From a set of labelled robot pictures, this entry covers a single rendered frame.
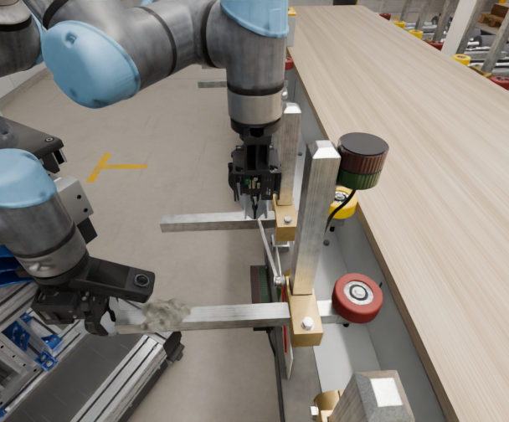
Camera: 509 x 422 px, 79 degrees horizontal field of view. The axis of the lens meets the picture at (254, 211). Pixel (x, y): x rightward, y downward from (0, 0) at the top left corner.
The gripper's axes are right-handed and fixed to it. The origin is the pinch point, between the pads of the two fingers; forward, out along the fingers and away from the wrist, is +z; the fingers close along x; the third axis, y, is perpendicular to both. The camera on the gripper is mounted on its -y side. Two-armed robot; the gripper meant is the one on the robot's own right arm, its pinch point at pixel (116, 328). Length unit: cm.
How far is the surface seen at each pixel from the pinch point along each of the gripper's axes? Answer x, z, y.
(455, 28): -135, -18, -128
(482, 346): 10, -8, -58
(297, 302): -0.7, -4.5, -32.4
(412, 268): -5, -8, -54
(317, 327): 4.1, -4.5, -35.0
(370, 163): -1, -33, -38
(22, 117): -268, 83, 187
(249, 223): -23.6, -1.9, -24.9
